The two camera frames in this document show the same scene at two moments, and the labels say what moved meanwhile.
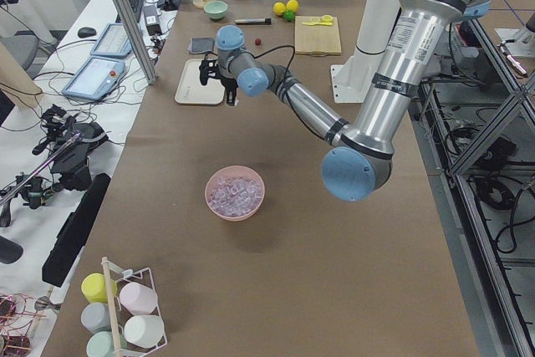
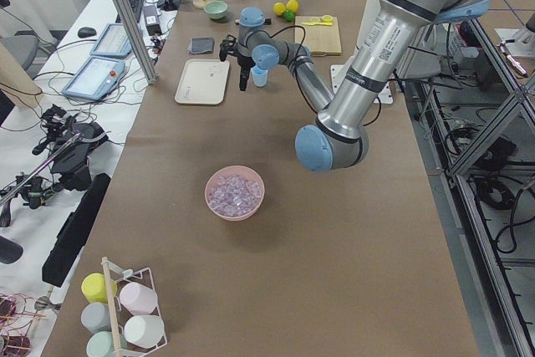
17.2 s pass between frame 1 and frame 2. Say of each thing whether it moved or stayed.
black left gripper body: moved
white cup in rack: stayed
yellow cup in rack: stayed
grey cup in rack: stayed
